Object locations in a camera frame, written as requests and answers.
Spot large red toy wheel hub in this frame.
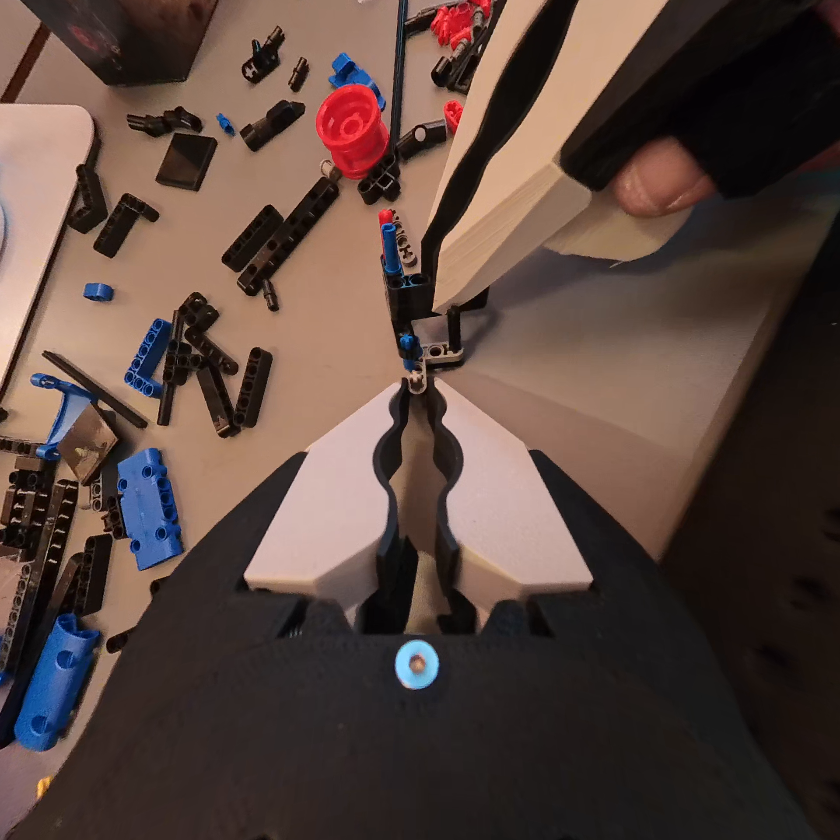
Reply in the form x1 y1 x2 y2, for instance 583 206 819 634
315 84 391 179

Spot blue flat toy panel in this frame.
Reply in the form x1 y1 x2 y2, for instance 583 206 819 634
330 52 387 109

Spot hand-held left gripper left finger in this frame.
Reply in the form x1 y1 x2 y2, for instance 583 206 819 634
244 382 421 632

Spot grey desk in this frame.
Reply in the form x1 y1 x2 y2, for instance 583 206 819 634
0 0 828 821

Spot white book stand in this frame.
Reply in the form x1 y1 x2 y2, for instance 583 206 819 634
0 105 99 395

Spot long black toy axle rod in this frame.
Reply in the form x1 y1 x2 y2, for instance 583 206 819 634
390 0 408 152

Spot blue curved toy panel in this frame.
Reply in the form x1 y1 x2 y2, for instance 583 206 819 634
31 373 99 460

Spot black connector with axle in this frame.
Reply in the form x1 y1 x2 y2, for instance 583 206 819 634
241 26 284 83

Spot person's right hand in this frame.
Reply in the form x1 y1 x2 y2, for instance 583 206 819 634
613 134 719 217

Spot blue angled toy beam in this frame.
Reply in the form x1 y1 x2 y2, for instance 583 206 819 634
125 318 173 399

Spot black dimpled panel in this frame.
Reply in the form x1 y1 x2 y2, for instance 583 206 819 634
656 217 840 840

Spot blue studded toy beam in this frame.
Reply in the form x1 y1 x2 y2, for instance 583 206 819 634
117 448 185 571

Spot black blue toy brick assembly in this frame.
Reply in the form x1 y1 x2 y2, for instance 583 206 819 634
377 209 437 342

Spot long black toy beam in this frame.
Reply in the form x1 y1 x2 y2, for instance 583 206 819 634
236 174 341 296

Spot small black flat toy tile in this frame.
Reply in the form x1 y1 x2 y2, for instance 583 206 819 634
58 402 122 487

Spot pile of small toy pins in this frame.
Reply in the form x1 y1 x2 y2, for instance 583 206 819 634
403 0 493 89

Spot long dark toy beam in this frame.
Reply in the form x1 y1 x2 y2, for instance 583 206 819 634
0 479 80 670

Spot black joined toy beams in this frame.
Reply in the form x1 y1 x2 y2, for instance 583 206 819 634
157 292 240 427

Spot wide black studded toy beam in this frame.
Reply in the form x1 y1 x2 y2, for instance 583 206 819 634
0 453 56 546

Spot black connector with pin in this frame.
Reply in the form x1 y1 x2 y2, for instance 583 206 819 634
395 120 448 161

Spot toy set cardboard box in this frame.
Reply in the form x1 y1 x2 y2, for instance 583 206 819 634
20 0 221 86

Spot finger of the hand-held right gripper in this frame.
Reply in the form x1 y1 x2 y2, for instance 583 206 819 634
430 0 677 315
423 0 578 266

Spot black triangular toy connector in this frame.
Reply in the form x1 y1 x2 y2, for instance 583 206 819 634
357 154 403 204

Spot blue toy fender piece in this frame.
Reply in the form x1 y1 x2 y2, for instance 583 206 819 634
13 613 102 752

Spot large black flat toy tile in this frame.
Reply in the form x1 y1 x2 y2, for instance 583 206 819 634
155 133 219 193

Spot grey liftarm with pins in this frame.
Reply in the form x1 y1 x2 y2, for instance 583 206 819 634
397 308 467 395

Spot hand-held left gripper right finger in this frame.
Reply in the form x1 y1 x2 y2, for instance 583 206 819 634
428 379 595 632

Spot black toy panel piece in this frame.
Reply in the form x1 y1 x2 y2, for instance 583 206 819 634
239 100 306 152

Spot small grey toy connector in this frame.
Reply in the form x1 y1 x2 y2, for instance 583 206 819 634
85 476 129 540

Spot short black toy beam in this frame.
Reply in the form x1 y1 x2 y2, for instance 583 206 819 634
221 205 284 272

